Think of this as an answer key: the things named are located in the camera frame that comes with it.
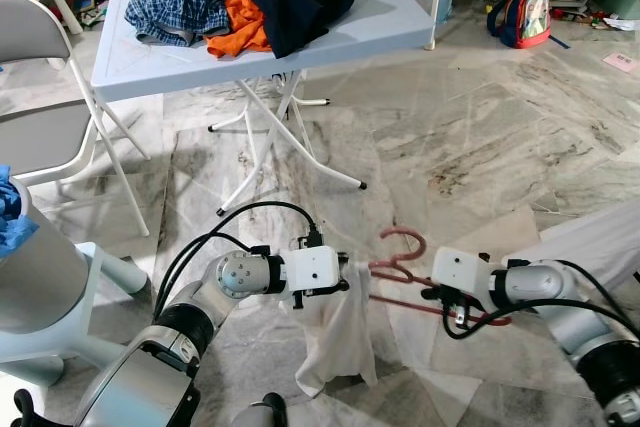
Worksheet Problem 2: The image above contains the white cloth garment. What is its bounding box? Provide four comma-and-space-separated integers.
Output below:
297, 259, 379, 398

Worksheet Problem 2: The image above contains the pink red clothes hanger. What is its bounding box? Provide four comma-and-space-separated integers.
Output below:
368, 227, 513, 328

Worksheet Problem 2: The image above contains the white plastic stool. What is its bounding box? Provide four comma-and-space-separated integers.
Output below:
0, 242, 151, 390

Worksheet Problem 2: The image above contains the light blue folding table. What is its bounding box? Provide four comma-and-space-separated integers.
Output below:
90, 0, 436, 218

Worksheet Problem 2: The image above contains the orange garment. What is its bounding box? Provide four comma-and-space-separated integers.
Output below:
205, 0, 273, 58

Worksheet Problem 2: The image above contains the grey round laundry bucket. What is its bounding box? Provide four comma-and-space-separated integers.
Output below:
0, 177, 93, 336

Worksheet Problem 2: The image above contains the pink paper slip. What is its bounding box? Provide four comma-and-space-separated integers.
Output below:
603, 52, 639, 73

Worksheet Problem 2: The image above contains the red and blue backpack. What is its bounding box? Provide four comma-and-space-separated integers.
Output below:
487, 0, 553, 50

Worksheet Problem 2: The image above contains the blue plaid shirt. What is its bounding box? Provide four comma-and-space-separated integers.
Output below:
125, 0, 236, 48

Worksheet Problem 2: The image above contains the white paper sheet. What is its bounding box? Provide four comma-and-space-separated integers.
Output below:
600, 17, 640, 33

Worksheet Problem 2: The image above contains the grey folding chair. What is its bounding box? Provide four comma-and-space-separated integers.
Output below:
0, 0, 151, 238

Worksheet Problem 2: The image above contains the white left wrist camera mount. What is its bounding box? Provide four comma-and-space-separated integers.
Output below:
283, 245, 341, 300

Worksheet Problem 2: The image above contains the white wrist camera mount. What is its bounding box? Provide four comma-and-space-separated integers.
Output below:
283, 245, 341, 300
432, 247, 493, 298

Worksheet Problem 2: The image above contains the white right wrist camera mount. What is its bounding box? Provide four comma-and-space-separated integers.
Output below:
432, 247, 493, 298

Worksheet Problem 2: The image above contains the long black left arm cable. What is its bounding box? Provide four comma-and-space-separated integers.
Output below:
155, 200, 323, 320

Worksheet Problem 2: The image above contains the short black left arm cable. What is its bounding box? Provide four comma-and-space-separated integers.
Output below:
158, 232, 256, 318

